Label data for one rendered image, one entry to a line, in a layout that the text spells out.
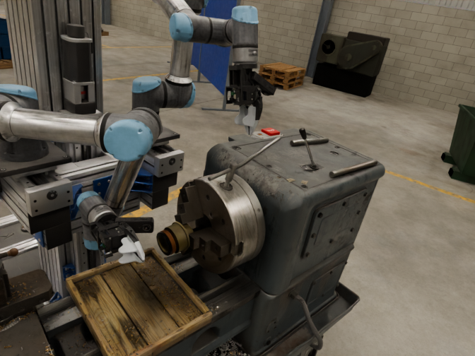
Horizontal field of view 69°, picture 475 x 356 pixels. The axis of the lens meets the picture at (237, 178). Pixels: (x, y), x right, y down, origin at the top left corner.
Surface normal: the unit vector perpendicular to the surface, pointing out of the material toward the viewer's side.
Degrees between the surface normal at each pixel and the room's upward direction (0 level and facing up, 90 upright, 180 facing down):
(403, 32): 90
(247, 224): 61
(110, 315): 0
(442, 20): 90
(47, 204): 90
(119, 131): 89
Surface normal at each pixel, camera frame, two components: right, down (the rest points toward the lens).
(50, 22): 0.74, 0.41
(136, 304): 0.15, -0.88
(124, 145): 0.07, 0.46
